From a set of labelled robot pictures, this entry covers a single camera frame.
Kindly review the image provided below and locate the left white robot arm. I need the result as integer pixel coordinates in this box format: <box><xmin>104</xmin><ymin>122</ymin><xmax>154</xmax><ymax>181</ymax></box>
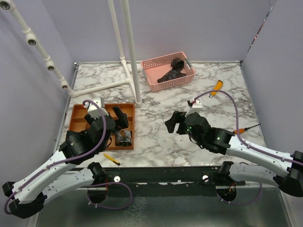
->
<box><xmin>2</xmin><ymin>114</ymin><xmax>120</xmax><ymax>218</ymax></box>

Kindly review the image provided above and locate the yellow handled utility knife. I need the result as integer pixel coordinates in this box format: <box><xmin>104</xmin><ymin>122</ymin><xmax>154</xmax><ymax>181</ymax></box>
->
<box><xmin>209</xmin><ymin>80</ymin><xmax>223</xmax><ymax>98</ymax></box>

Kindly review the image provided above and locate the brown grey floral tie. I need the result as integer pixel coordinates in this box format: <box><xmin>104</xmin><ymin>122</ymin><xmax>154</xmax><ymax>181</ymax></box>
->
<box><xmin>115</xmin><ymin>130</ymin><xmax>132</xmax><ymax>147</ymax></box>

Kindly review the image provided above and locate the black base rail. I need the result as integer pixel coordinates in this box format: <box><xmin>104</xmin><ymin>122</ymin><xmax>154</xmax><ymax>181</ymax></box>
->
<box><xmin>77</xmin><ymin>162</ymin><xmax>247</xmax><ymax>198</ymax></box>

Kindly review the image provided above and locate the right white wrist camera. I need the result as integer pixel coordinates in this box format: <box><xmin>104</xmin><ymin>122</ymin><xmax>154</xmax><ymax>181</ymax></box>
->
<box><xmin>185</xmin><ymin>99</ymin><xmax>203</xmax><ymax>117</ymax></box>

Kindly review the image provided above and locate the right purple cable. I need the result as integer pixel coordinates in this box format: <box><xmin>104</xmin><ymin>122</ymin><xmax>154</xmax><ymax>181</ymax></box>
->
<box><xmin>187</xmin><ymin>89</ymin><xmax>303</xmax><ymax>206</ymax></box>

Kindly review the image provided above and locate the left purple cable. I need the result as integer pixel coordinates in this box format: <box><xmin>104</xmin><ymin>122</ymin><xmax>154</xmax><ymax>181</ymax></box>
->
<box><xmin>4</xmin><ymin>99</ymin><xmax>133</xmax><ymax>215</ymax></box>

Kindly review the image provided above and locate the white PVC pipe frame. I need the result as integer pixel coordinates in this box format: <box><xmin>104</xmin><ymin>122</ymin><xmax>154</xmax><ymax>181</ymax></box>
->
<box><xmin>0</xmin><ymin>0</ymin><xmax>143</xmax><ymax>105</ymax></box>

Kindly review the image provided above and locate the dark blue-flowered tie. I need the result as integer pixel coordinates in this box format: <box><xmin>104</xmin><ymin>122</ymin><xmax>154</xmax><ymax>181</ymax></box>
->
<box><xmin>157</xmin><ymin>58</ymin><xmax>187</xmax><ymax>83</ymax></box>

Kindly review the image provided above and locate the pink perforated plastic basket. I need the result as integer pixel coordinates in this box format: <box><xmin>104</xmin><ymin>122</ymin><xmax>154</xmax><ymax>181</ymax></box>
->
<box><xmin>141</xmin><ymin>52</ymin><xmax>196</xmax><ymax>92</ymax></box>

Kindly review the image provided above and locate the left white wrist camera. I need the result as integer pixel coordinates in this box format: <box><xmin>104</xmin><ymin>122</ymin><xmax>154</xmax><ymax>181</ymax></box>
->
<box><xmin>85</xmin><ymin>97</ymin><xmax>108</xmax><ymax>119</ymax></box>

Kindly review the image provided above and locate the orange handled screwdriver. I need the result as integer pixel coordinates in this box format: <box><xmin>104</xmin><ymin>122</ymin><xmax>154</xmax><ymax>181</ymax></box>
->
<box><xmin>233</xmin><ymin>123</ymin><xmax>260</xmax><ymax>134</ymax></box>

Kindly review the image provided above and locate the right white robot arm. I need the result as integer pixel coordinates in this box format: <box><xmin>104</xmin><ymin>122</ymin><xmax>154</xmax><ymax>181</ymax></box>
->
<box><xmin>109</xmin><ymin>111</ymin><xmax>303</xmax><ymax>201</ymax></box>

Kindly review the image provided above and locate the purple cable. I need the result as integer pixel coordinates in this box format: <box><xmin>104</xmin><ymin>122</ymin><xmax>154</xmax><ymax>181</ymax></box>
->
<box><xmin>187</xmin><ymin>89</ymin><xmax>303</xmax><ymax>206</ymax></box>
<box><xmin>4</xmin><ymin>99</ymin><xmax>133</xmax><ymax>215</ymax></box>

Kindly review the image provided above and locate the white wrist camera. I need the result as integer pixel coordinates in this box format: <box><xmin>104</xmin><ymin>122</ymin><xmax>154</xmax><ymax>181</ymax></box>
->
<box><xmin>85</xmin><ymin>97</ymin><xmax>108</xmax><ymax>119</ymax></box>
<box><xmin>185</xmin><ymin>99</ymin><xmax>203</xmax><ymax>117</ymax></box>

